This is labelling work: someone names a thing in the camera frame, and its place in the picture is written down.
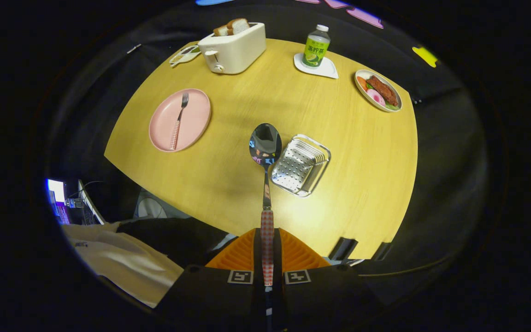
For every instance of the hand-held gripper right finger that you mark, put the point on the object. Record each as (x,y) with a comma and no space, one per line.
(278,258)

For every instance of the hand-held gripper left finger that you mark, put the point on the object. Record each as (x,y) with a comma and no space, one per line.
(256,258)

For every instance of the perforated metal tray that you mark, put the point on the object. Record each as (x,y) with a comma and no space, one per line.
(295,168)

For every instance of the person's white clothing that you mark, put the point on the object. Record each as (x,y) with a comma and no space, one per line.
(122,263)

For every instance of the pink plate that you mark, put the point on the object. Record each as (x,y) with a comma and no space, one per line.
(196,115)

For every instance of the white laptop edge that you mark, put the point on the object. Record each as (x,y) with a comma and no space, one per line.
(91,205)

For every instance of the white oval food plate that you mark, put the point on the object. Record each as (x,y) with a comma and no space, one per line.
(362,94)

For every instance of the pink round food slice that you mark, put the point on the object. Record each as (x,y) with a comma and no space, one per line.
(375,97)

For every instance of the white square coaster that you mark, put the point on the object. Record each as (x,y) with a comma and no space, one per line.
(327,71)

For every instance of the orange carrot slice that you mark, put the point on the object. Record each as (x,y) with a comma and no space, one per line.
(362,82)

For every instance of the brown meat piece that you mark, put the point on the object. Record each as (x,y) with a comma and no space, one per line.
(383,91)

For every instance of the white toaster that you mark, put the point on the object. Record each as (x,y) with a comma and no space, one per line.
(238,50)

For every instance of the lit computer screen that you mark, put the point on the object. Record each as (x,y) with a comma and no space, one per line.
(57,198)

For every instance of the green label drink bottle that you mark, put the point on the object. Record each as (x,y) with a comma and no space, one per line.
(315,48)

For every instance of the white divided condiment dish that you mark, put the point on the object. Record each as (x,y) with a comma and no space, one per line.
(183,55)

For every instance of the bread slice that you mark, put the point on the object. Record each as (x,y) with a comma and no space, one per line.
(221,31)
(238,26)

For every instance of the small white cloth clip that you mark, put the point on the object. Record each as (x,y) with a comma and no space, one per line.
(133,48)

